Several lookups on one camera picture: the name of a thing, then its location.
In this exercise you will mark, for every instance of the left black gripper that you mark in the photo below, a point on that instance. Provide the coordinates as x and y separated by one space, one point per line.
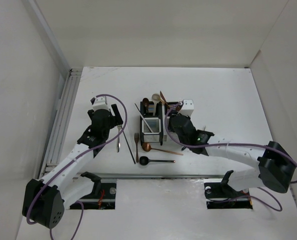
115 120

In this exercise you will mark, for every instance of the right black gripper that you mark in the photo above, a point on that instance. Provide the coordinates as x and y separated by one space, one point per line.
171 127

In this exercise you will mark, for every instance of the brown wooden spoon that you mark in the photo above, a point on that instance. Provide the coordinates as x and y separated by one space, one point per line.
146 104

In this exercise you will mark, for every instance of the silver metal fork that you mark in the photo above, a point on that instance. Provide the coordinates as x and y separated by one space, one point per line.
118 144

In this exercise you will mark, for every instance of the beige plastic spoon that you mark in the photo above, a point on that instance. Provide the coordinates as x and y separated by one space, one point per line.
155 98

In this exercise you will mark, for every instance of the black round spoon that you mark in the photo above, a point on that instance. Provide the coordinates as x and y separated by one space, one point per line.
144 161

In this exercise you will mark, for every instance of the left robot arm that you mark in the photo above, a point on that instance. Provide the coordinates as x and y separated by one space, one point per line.
46 199

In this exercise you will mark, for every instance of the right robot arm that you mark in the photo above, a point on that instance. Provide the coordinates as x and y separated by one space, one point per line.
269 165

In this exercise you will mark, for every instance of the white utensil container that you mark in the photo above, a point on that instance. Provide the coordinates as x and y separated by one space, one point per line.
164 110

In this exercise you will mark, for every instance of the black utensil container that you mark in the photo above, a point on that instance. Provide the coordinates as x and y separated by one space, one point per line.
155 123

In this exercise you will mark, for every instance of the copper round spoon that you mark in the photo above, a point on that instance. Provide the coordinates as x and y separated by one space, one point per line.
147 148

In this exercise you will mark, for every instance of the black chopstick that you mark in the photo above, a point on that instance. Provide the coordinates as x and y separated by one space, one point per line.
129 148

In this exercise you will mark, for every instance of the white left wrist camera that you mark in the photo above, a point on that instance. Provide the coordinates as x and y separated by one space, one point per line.
99 103

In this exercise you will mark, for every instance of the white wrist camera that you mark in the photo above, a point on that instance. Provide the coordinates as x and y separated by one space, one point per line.
99 103
186 107

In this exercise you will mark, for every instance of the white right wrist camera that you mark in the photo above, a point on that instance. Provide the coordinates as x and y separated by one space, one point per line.
186 107

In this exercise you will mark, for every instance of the aluminium frame rail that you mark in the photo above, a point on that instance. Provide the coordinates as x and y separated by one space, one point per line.
66 92

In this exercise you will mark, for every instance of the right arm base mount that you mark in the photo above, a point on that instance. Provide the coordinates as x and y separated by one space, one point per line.
219 195

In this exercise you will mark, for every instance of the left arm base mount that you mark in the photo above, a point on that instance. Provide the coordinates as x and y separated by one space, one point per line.
102 195

